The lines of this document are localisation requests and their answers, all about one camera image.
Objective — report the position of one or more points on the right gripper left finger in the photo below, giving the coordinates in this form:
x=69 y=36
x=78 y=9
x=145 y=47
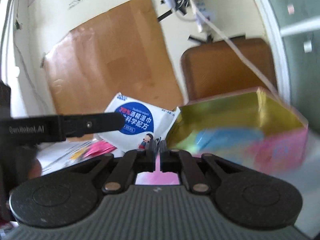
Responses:
x=129 y=166

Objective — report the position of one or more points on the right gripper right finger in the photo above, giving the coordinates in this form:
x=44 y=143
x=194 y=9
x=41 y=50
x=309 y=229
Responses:
x=185 y=166

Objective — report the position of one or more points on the pink towel cloth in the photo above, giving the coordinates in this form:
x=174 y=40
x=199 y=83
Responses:
x=99 y=148

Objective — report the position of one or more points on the white wet wipes pack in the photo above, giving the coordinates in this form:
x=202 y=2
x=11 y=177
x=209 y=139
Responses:
x=143 y=122

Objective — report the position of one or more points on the pink macaron biscuit tin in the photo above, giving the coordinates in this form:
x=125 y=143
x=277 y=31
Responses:
x=284 y=128

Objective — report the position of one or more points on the person's left hand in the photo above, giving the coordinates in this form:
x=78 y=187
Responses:
x=36 y=170

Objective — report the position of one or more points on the wood pattern board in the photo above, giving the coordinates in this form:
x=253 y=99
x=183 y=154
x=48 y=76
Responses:
x=119 y=51

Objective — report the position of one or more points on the white power adapter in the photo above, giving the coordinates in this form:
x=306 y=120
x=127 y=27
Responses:
x=200 y=5

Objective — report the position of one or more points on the white door frame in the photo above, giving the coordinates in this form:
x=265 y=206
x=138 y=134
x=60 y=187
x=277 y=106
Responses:
x=277 y=47

